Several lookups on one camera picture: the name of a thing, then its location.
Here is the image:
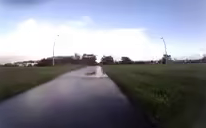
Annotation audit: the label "low distant buildings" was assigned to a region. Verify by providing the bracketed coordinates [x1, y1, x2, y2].
[12, 60, 39, 68]
[162, 54, 206, 65]

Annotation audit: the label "green grass field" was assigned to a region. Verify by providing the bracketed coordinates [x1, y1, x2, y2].
[0, 63, 89, 105]
[101, 62, 206, 128]

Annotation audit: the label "dark wet asphalt path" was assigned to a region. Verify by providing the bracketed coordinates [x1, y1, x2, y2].
[0, 65, 149, 128]

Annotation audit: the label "pale street lamp pole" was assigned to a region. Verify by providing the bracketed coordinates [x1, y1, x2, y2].
[160, 36, 169, 65]
[51, 34, 61, 67]

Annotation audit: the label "row of dark trees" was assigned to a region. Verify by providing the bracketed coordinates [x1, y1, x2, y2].
[36, 52, 152, 67]

